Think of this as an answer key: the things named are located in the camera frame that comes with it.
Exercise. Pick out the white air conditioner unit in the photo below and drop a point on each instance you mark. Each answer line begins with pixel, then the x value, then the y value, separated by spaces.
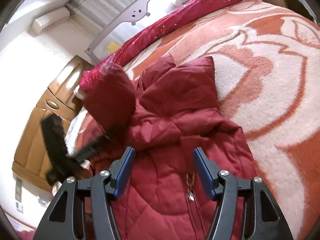
pixel 43 22

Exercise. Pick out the grey bed guard rail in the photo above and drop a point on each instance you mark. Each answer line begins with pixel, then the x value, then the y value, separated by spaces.
pixel 136 17

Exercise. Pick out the dark red puffer jacket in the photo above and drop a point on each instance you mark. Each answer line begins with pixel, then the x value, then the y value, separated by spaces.
pixel 164 115

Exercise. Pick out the striped window curtain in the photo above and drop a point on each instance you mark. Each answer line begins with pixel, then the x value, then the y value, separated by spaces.
pixel 105 0

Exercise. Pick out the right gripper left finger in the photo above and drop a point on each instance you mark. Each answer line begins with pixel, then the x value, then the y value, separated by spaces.
pixel 65 216

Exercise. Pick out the orange white floral blanket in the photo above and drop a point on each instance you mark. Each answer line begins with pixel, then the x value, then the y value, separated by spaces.
pixel 266 61

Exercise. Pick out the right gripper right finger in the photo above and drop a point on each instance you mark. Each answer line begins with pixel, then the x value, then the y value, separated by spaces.
pixel 262 216

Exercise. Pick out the crimson rolled quilt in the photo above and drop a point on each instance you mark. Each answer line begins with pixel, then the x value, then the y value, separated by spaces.
pixel 190 12

